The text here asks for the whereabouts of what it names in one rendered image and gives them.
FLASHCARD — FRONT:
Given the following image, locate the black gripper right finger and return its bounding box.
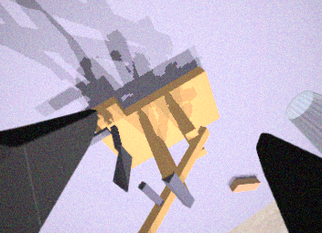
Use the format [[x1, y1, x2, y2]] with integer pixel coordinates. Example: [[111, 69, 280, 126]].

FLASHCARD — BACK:
[[256, 133, 322, 233]]

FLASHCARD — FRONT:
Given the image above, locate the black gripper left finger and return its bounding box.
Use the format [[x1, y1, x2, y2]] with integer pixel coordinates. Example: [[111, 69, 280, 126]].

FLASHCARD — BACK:
[[0, 109, 98, 233]]

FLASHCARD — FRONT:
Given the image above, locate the clear plastic cup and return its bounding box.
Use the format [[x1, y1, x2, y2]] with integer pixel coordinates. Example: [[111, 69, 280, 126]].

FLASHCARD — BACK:
[[285, 90, 322, 153]]

